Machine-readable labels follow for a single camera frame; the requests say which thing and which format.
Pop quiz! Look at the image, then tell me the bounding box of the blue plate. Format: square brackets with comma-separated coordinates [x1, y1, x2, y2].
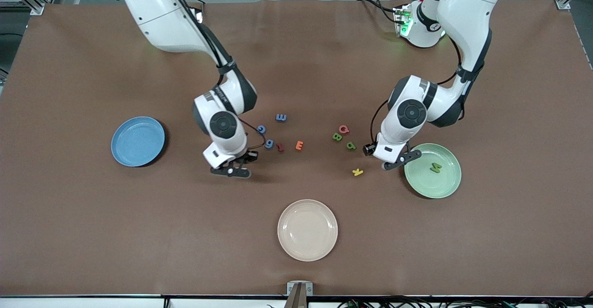
[111, 116, 166, 168]

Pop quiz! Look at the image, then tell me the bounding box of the green plate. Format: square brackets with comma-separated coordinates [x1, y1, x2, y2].
[404, 143, 462, 200]

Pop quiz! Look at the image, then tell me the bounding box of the beige plate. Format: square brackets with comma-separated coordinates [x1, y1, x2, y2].
[277, 199, 339, 262]

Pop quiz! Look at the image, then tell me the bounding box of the white table edge rail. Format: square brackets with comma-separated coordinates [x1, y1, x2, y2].
[0, 295, 593, 308]

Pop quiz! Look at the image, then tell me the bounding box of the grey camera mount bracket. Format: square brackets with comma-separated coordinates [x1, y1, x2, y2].
[284, 281, 313, 308]

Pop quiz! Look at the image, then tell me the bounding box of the brown table mat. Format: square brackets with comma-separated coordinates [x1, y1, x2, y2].
[0, 0, 593, 298]

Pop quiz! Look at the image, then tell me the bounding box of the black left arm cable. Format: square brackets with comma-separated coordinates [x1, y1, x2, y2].
[371, 35, 464, 146]

